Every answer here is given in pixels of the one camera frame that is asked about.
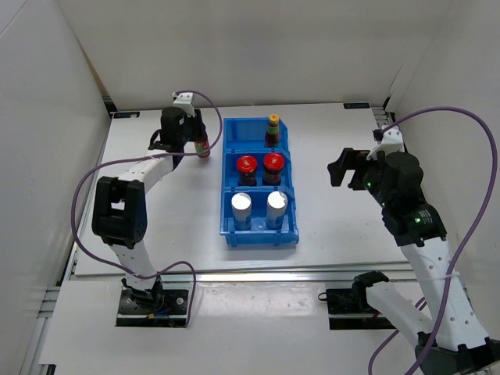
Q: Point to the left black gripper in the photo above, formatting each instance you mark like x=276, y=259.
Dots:
x=198, y=124

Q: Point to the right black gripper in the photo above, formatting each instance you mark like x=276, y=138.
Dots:
x=348, y=160

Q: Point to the tall sauce bottle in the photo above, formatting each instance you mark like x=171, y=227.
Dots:
x=202, y=146
x=272, y=136

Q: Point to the red-lid sauce jar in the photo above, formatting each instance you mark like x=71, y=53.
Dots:
x=246, y=169
x=273, y=164

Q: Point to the silver can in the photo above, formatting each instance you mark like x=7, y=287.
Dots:
x=241, y=204
x=277, y=203

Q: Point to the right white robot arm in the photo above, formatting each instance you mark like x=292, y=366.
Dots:
x=450, y=339

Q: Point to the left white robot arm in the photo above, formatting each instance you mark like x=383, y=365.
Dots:
x=120, y=209

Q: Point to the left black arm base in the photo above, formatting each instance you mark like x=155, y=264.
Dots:
x=169, y=310

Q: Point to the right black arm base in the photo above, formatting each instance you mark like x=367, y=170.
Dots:
x=348, y=308

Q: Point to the blue three-compartment plastic bin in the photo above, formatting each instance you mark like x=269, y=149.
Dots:
x=246, y=136

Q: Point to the right black table label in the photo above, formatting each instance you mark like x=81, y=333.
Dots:
x=356, y=105

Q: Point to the black table label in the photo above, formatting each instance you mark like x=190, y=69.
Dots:
x=125, y=115
x=356, y=105

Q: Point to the left black table label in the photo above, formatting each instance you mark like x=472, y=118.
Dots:
x=125, y=115

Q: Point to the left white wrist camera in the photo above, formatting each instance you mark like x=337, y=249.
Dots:
x=184, y=100

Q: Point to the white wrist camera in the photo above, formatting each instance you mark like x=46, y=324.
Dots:
x=389, y=139
x=184, y=100

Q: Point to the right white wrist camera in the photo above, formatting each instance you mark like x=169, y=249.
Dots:
x=389, y=139

